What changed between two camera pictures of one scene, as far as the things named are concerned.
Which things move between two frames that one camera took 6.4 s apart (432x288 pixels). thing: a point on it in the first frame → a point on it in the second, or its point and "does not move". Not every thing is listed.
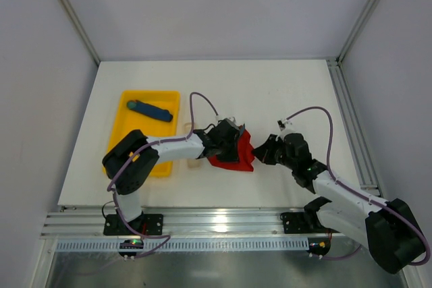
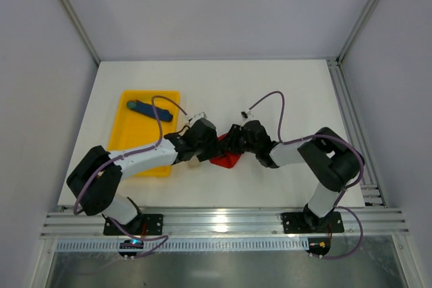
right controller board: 318,246 does not move
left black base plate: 152,224 does not move
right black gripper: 271,150 → 237,138
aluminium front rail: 177,223 does not move
